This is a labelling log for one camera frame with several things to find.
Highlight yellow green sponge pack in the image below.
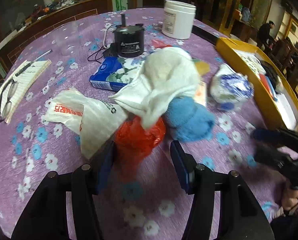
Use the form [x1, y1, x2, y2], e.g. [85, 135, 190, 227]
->
[193, 59, 210, 76]

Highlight red and blue sponge pack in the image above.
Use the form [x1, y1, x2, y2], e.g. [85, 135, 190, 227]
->
[259, 74, 278, 102]

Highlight white plastic jar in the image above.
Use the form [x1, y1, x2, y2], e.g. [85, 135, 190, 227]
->
[162, 0, 196, 40]

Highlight lined notepad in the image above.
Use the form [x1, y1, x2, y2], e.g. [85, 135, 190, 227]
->
[0, 60, 51, 124]

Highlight red plastic bag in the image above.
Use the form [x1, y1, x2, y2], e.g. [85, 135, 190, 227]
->
[114, 116, 166, 182]

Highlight yellow cardboard box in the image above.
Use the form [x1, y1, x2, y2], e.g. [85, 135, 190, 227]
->
[216, 37, 298, 132]

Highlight purple floral tablecloth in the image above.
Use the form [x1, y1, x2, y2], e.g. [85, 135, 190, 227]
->
[0, 11, 285, 239]

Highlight lemon print tissue pack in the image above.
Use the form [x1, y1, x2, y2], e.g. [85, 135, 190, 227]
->
[235, 50, 266, 75]

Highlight person's right hand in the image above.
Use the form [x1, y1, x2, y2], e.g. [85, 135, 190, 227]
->
[273, 187, 298, 218]

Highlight wooden sideboard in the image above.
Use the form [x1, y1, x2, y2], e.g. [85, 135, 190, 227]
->
[0, 0, 109, 70]

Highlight black pen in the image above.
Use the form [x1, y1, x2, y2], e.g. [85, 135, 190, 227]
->
[15, 49, 52, 76]

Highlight black snack bag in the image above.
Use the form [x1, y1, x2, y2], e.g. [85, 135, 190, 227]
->
[260, 60, 278, 89]

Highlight white bag red lettering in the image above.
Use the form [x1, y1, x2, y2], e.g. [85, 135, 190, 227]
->
[45, 87, 128, 159]

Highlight blue floral tissue pack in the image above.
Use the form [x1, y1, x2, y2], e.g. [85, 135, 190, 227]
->
[89, 57, 144, 92]

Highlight black cylindrical motor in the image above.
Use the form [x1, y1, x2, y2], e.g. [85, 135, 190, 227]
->
[113, 14, 145, 58]

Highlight small red wrapper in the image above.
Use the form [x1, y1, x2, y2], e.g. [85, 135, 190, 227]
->
[151, 39, 172, 49]

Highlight blue white patterned bag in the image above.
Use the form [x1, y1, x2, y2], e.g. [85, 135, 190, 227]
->
[210, 63, 254, 111]

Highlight black eyeglasses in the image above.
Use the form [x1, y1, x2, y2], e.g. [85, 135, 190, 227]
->
[0, 79, 18, 122]

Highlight white towel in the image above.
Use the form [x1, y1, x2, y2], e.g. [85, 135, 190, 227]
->
[109, 47, 200, 129]

